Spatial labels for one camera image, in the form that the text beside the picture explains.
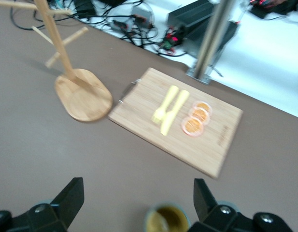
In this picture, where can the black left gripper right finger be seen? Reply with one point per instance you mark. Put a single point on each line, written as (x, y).
(206, 207)

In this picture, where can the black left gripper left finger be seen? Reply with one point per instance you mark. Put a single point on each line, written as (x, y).
(64, 205)

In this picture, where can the teal ceramic cup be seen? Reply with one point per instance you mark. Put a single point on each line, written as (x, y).
(163, 217)

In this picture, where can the bamboo cutting board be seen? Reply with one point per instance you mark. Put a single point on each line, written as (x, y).
(211, 135)

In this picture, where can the orange slice toy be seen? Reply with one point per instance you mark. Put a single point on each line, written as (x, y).
(192, 126)
(203, 105)
(200, 113)

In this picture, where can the yellow plastic knife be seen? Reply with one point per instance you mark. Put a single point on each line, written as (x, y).
(175, 111)

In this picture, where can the wooden mug tree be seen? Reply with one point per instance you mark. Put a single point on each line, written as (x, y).
(83, 101)

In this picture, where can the yellow plastic fork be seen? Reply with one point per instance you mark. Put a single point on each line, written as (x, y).
(169, 99)

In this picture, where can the black equipment box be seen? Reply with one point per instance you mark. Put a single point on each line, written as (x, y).
(187, 14)

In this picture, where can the grey electronics box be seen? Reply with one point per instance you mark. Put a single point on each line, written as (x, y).
(141, 13)

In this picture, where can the dark device with red light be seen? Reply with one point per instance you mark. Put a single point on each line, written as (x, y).
(272, 7)

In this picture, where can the metal post with bracket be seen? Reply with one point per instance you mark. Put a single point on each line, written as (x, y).
(211, 43)

